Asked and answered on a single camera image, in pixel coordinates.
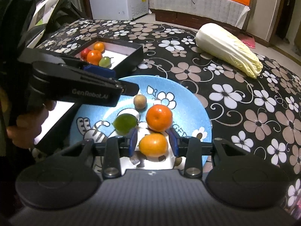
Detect dark wooden tv cabinet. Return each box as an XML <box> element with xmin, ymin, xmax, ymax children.
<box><xmin>150</xmin><ymin>9</ymin><xmax>241</xmax><ymax>34</ymax></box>

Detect black and white scooter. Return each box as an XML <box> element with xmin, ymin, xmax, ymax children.
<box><xmin>25</xmin><ymin>0</ymin><xmax>81</xmax><ymax>48</ymax></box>

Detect person's left hand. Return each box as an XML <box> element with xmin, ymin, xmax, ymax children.
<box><xmin>7</xmin><ymin>101</ymin><xmax>57</xmax><ymax>149</ymax></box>

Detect green tomato front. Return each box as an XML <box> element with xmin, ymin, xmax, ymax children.
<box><xmin>113</xmin><ymin>113</ymin><xmax>138</xmax><ymax>135</ymax></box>

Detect yellow orange citrus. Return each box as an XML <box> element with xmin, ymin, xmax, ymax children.
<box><xmin>139</xmin><ymin>133</ymin><xmax>168</xmax><ymax>158</ymax></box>

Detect floral black tablecloth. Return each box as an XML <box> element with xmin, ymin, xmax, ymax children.
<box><xmin>39</xmin><ymin>19</ymin><xmax>300</xmax><ymax>218</ymax></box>

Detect pink slipper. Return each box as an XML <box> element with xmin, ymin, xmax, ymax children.
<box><xmin>238</xmin><ymin>34</ymin><xmax>256</xmax><ymax>49</ymax></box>

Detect large orange centre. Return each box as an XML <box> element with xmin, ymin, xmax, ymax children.
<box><xmin>86</xmin><ymin>50</ymin><xmax>103</xmax><ymax>66</ymax></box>

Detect large orange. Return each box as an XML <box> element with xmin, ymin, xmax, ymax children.
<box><xmin>86</xmin><ymin>50</ymin><xmax>103</xmax><ymax>66</ymax></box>
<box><xmin>145</xmin><ymin>104</ymin><xmax>173</xmax><ymax>132</ymax></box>

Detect blue cartoon plate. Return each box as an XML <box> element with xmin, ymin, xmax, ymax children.
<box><xmin>69</xmin><ymin>75</ymin><xmax>213</xmax><ymax>170</ymax></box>

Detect brown longan front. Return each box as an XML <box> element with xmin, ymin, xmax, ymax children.
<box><xmin>133</xmin><ymin>94</ymin><xmax>147</xmax><ymax>110</ymax></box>

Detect large orange front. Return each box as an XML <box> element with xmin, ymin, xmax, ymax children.
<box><xmin>145</xmin><ymin>104</ymin><xmax>173</xmax><ymax>132</ymax></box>

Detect green tomato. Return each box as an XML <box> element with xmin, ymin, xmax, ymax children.
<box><xmin>113</xmin><ymin>113</ymin><xmax>138</xmax><ymax>135</ymax></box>
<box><xmin>98</xmin><ymin>56</ymin><xmax>111</xmax><ymax>68</ymax></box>

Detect small orange at box back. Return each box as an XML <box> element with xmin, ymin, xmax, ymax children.
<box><xmin>93</xmin><ymin>42</ymin><xmax>105</xmax><ymax>53</ymax></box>

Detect red apple upper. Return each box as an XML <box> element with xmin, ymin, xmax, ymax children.
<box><xmin>81</xmin><ymin>48</ymin><xmax>91</xmax><ymax>61</ymax></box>

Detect black box with white interior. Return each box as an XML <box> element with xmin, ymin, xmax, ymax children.
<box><xmin>35</xmin><ymin>37</ymin><xmax>143</xmax><ymax>155</ymax></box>

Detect napa cabbage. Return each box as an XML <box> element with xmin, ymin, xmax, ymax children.
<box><xmin>195</xmin><ymin>23</ymin><xmax>263</xmax><ymax>79</ymax></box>

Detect white lace cabinet cover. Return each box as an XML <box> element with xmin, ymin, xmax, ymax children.
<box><xmin>149</xmin><ymin>0</ymin><xmax>250</xmax><ymax>29</ymax></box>

